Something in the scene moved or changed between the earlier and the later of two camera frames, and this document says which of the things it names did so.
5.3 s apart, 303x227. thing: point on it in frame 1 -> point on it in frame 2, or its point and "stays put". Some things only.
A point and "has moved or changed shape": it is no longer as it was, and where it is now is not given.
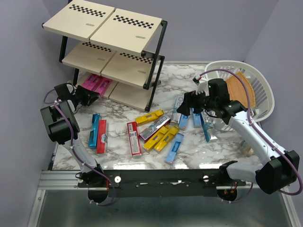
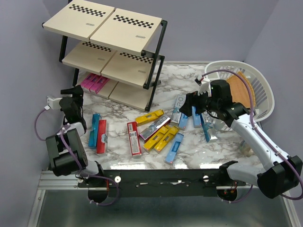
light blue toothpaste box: (174, 148) stays put
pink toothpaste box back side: (103, 86) has moved or changed shape
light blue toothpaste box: (183, 121) stays put
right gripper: (190, 100) stays put
